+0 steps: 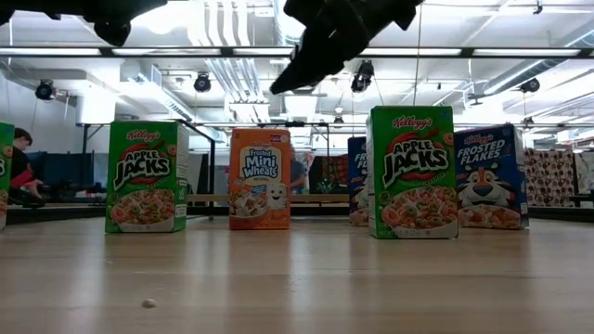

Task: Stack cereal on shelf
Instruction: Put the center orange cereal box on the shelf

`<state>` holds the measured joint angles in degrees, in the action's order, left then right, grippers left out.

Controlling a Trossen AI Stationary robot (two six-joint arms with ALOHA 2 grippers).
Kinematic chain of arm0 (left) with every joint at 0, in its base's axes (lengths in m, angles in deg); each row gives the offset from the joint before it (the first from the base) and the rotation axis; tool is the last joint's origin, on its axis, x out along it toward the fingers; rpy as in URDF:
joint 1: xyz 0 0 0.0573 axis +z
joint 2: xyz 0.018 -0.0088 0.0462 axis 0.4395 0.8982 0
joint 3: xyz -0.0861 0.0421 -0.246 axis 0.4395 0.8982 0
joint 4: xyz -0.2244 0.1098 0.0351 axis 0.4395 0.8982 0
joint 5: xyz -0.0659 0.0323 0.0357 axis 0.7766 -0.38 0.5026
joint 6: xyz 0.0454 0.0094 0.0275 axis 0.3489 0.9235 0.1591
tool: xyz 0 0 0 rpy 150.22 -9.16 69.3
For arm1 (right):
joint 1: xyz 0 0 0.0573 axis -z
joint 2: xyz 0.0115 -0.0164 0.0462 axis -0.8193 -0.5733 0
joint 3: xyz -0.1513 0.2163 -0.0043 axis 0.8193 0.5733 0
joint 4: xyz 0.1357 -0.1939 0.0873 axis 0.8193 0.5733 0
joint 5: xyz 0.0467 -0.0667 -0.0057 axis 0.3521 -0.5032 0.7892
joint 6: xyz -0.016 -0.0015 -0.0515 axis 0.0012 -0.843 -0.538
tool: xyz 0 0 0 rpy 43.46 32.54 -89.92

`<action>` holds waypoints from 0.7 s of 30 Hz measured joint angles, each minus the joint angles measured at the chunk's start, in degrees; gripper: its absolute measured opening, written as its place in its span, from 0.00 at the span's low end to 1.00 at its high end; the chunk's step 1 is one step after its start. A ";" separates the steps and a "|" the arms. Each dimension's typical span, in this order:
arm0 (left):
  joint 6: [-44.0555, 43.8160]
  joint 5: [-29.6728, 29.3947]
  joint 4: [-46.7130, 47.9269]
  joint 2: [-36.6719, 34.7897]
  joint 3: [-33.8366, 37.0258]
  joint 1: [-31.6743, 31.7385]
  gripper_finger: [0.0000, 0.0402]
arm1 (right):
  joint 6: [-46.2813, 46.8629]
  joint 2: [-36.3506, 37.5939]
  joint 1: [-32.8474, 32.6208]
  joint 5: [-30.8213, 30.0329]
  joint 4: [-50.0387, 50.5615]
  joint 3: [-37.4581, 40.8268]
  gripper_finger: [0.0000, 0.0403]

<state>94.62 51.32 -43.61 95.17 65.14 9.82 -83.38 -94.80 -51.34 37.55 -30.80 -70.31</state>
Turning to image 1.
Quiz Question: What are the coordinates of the wooden shelf with black frame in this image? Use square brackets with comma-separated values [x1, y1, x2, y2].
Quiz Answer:
[178, 118, 368, 220]

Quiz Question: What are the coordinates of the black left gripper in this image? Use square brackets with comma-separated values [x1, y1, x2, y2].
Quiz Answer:
[45, 0, 168, 47]

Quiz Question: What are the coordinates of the blue partition screen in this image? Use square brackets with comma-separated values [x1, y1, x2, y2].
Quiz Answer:
[27, 150, 109, 196]

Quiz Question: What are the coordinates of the dark patterned fabric partition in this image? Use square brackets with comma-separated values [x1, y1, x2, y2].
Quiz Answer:
[308, 154, 350, 195]

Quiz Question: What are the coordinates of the green Apple Jacks cereal box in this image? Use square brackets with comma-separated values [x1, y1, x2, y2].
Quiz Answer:
[365, 105, 459, 240]
[0, 121, 15, 231]
[105, 120, 190, 234]

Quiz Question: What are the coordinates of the light patterned fabric partition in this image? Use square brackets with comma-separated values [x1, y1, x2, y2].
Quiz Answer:
[523, 148, 576, 208]

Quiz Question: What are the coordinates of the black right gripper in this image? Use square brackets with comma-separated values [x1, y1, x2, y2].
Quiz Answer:
[269, 0, 426, 94]

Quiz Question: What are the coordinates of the person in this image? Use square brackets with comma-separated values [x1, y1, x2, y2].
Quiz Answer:
[291, 148, 308, 195]
[8, 127, 46, 209]

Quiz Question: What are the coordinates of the blue Frosted Flakes cereal box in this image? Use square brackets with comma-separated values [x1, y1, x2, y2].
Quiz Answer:
[347, 135, 371, 227]
[453, 122, 530, 230]

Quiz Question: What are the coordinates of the thin hanging cable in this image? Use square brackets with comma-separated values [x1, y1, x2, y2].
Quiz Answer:
[412, 0, 424, 108]

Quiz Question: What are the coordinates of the orange Mini Wheats cereal box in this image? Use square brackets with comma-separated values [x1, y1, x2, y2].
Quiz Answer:
[228, 128, 292, 231]

